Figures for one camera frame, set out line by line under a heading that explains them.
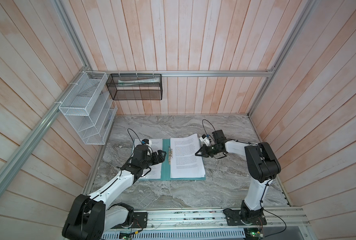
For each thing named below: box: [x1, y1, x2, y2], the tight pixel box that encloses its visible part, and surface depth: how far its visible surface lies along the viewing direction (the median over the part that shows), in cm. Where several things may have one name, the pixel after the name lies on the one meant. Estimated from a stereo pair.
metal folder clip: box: [168, 145, 173, 165], surface depth 97 cm
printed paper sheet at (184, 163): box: [170, 133, 206, 179], surface depth 97 cm
